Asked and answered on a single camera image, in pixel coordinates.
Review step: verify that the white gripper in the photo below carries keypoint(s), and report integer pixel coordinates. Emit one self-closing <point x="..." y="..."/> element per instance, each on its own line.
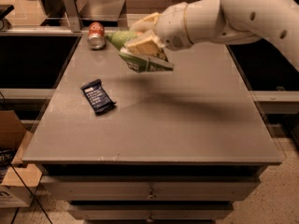
<point x="172" y="24"/>

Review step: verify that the green jalapeno chip bag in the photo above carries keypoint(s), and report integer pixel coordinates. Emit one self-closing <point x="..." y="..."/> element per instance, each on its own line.
<point x="137" y="62"/>

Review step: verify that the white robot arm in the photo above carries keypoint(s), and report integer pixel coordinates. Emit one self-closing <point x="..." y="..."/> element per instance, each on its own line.
<point x="230" y="22"/>

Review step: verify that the red coke can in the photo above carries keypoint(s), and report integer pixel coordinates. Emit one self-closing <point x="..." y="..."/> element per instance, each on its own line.
<point x="96" y="35"/>

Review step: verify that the dark blue snack bar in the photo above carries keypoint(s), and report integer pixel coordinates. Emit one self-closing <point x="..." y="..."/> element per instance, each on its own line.
<point x="97" y="97"/>

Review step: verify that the upper grey drawer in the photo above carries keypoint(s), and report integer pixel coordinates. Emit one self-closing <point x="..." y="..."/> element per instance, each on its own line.
<point x="87" y="188"/>

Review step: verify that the grey drawer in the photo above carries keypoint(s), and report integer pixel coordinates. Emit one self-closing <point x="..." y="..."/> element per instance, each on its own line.
<point x="87" y="188"/>
<point x="160" y="210"/>

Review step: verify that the upper drawer knob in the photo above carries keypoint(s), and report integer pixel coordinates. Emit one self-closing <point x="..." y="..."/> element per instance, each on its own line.
<point x="151" y="195"/>

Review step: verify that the drawer knob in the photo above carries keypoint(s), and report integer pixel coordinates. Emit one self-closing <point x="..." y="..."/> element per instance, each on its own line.
<point x="151" y="195"/>
<point x="150" y="219"/>

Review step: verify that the lower drawer knob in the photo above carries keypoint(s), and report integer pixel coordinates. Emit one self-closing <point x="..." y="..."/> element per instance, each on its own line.
<point x="150" y="219"/>

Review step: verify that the lower grey drawer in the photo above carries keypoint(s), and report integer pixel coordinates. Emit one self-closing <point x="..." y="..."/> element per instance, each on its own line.
<point x="160" y="210"/>

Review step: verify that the cardboard box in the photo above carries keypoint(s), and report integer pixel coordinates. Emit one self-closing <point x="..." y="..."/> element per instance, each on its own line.
<point x="18" y="181"/>

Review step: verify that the left metal bracket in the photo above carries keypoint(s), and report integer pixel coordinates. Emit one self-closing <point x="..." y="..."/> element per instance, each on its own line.
<point x="72" y="15"/>

